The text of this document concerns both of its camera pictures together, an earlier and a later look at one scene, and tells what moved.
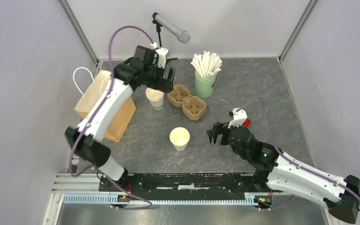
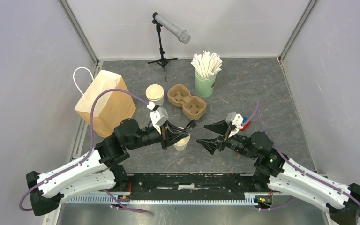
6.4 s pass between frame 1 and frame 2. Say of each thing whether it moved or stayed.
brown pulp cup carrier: stayed
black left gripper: moved
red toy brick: stayed
